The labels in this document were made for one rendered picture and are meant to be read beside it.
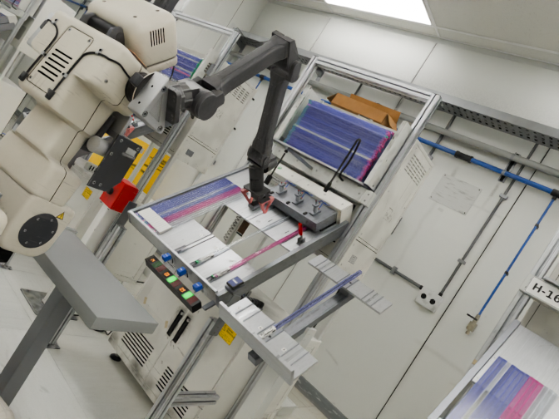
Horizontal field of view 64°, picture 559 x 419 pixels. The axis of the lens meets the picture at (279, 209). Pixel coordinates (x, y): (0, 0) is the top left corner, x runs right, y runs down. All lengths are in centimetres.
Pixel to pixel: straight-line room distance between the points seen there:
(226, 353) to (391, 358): 166
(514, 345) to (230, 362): 106
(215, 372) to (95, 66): 133
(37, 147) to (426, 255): 274
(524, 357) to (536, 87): 247
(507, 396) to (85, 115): 140
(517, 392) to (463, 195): 211
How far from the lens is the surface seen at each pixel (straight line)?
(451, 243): 341
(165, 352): 222
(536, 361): 171
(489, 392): 154
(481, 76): 392
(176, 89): 115
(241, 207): 210
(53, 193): 127
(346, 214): 202
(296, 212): 198
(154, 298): 233
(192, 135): 312
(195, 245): 189
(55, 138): 126
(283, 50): 144
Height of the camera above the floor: 112
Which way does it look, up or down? 1 degrees down
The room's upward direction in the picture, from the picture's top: 32 degrees clockwise
